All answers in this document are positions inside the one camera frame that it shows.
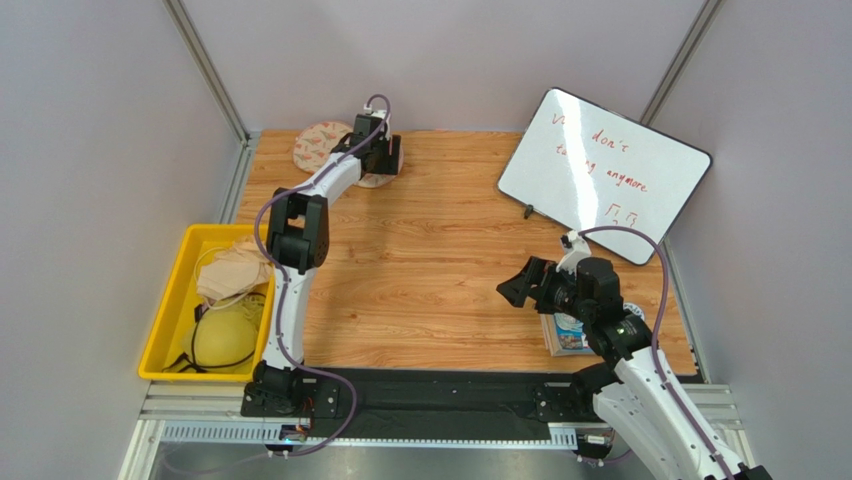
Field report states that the floral mesh laundry bag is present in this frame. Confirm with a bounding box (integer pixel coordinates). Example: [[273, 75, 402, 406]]
[[292, 121, 396, 189]]

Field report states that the beige bra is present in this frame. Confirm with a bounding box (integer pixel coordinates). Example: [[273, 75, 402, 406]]
[[194, 236, 272, 301]]

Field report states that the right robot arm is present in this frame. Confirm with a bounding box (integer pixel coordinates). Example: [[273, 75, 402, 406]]
[[496, 257, 771, 479]]

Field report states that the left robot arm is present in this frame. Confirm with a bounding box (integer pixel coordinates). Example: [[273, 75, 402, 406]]
[[241, 110, 401, 417]]

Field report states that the yellow bra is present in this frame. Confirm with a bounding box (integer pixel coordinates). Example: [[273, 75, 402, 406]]
[[178, 294, 265, 374]]

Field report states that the blue illustrated book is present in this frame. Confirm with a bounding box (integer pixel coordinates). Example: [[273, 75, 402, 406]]
[[539, 313, 593, 357]]

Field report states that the whiteboard with red writing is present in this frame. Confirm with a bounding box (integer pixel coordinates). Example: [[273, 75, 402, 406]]
[[497, 88, 712, 265]]

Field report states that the yellow plastic bin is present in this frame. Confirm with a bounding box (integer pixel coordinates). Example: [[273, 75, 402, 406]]
[[138, 224, 275, 383]]

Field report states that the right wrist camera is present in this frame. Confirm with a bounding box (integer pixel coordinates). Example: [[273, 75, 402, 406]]
[[556, 231, 592, 274]]

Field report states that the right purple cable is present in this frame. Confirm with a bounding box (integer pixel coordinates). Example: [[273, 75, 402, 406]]
[[577, 226, 740, 480]]

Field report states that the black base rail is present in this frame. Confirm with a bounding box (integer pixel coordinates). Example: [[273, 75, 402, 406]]
[[240, 364, 603, 441]]

